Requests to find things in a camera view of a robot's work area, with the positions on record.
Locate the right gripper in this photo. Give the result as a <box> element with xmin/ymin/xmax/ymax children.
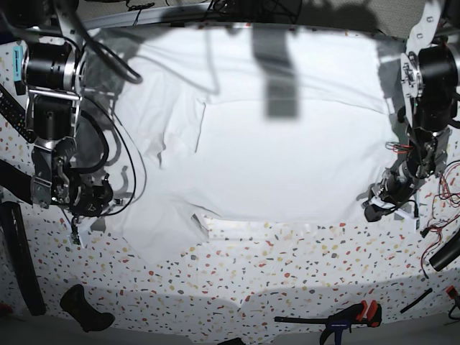
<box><xmin>68</xmin><ymin>175</ymin><xmax>114</xmax><ymax>217</ymax></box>

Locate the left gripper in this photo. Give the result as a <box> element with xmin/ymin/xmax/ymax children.
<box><xmin>362</xmin><ymin>185</ymin><xmax>420</xmax><ymax>230</ymax></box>

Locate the white T-shirt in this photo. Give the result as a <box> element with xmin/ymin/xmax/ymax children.
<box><xmin>86</xmin><ymin>25</ymin><xmax>395</xmax><ymax>263</ymax></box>

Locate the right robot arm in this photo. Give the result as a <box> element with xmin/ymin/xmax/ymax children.
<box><xmin>1</xmin><ymin>1</ymin><xmax>134</xmax><ymax>218</ymax></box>

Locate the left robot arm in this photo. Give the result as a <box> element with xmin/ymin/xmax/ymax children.
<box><xmin>362</xmin><ymin>1</ymin><xmax>459</xmax><ymax>223</ymax></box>

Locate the black flat box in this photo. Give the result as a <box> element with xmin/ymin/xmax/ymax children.
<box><xmin>0</xmin><ymin>160</ymin><xmax>33</xmax><ymax>205</ymax></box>

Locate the long black tube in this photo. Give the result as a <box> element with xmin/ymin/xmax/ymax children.
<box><xmin>1</xmin><ymin>201</ymin><xmax>47</xmax><ymax>316</ymax></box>

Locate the black cylinder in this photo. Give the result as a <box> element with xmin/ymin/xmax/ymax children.
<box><xmin>429</xmin><ymin>233</ymin><xmax>459</xmax><ymax>272</ymax></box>

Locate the small black rod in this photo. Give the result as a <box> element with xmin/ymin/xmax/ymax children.
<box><xmin>400</xmin><ymin>287</ymin><xmax>433</xmax><ymax>314</ymax></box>

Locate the black TV remote control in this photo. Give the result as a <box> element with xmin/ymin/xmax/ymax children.
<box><xmin>0</xmin><ymin>86</ymin><xmax>37</xmax><ymax>144</ymax></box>

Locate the small orange black clip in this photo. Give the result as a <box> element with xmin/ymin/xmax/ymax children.
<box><xmin>446</xmin><ymin>286</ymin><xmax>457</xmax><ymax>298</ymax></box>

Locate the black orange bar clamp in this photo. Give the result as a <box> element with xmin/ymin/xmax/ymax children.
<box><xmin>274</xmin><ymin>300</ymin><xmax>382</xmax><ymax>345</ymax></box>

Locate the blue highlighter marker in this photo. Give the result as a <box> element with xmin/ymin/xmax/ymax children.
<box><xmin>12</xmin><ymin>45</ymin><xmax>26</xmax><ymax>96</ymax></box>

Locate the terrazzo patterned tablecloth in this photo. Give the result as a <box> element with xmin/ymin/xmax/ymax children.
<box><xmin>22</xmin><ymin>33</ymin><xmax>459</xmax><ymax>344</ymax></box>

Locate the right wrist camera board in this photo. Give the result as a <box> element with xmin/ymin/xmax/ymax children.
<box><xmin>68</xmin><ymin>231</ymin><xmax>84</xmax><ymax>247</ymax></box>

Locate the red black wire bundle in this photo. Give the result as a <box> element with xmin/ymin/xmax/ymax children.
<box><xmin>419</xmin><ymin>162</ymin><xmax>460</xmax><ymax>269</ymax></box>

